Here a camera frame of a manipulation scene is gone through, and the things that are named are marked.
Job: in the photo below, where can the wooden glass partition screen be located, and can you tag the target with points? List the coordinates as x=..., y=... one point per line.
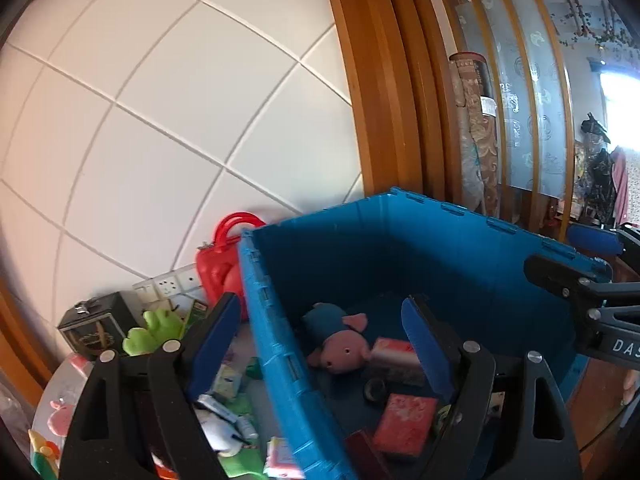
x=535, y=131

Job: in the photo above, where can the blue-hat pink pig plush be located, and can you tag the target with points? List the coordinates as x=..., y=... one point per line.
x=340, y=345

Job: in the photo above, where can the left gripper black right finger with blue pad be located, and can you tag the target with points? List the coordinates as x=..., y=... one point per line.
x=499, y=426

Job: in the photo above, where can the white wall socket strip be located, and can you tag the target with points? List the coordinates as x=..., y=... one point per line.
x=182, y=281

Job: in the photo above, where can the wooden door frame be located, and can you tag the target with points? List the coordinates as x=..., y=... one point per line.
x=402, y=97

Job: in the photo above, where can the blue plastic storage crate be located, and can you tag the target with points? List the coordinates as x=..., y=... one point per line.
x=367, y=257

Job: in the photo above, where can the rolled patterned carpet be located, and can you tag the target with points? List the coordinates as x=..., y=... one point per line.
x=477, y=124

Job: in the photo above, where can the red patterned box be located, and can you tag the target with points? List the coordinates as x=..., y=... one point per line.
x=405, y=425

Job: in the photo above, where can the red toy suitcase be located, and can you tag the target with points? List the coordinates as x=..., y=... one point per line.
x=218, y=264

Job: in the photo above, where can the green frog plush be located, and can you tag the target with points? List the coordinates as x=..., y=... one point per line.
x=161, y=325

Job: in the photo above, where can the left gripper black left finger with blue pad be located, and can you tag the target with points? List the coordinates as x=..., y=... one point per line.
x=134, y=408

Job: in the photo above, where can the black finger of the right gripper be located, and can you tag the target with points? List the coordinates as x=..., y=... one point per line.
x=560, y=272

